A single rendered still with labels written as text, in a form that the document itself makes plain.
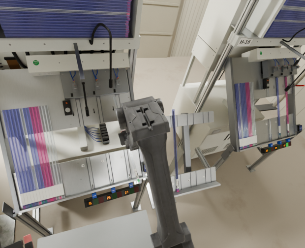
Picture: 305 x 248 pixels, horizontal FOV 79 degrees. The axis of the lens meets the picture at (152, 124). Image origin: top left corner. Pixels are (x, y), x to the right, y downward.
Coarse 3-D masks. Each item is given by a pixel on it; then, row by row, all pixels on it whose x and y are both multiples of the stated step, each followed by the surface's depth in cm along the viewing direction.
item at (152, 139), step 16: (128, 112) 39; (144, 112) 40; (160, 112) 38; (128, 128) 40; (144, 128) 35; (160, 128) 36; (144, 144) 36; (160, 144) 37; (144, 160) 40; (160, 160) 38; (160, 176) 39; (160, 192) 40; (160, 208) 42; (176, 208) 44; (160, 224) 44; (176, 224) 45; (160, 240) 46; (176, 240) 46
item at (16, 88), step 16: (0, 80) 90; (16, 80) 92; (32, 80) 94; (48, 80) 97; (0, 96) 90; (16, 96) 92; (32, 96) 95; (48, 96) 97; (112, 96) 109; (128, 96) 112; (0, 112) 90; (80, 112) 103; (96, 112) 106; (112, 112) 109; (64, 128) 100
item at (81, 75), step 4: (76, 44) 87; (76, 48) 85; (76, 52) 83; (76, 56) 81; (80, 60) 80; (80, 64) 78; (80, 68) 76; (80, 72) 74; (80, 76) 73; (84, 80) 73
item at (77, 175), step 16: (80, 160) 104; (96, 160) 107; (112, 160) 110; (128, 160) 114; (64, 176) 102; (80, 176) 104; (96, 176) 108; (112, 176) 111; (128, 176) 114; (64, 192) 102; (80, 192) 105
